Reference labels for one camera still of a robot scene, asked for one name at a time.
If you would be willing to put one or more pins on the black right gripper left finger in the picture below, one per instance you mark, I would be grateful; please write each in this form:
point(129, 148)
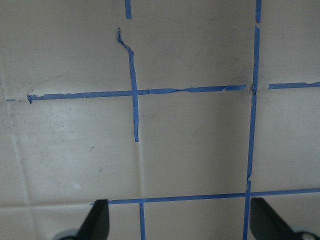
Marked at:
point(96, 225)

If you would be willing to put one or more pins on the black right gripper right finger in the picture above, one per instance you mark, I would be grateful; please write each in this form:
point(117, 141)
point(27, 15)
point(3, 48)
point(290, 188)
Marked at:
point(266, 224)

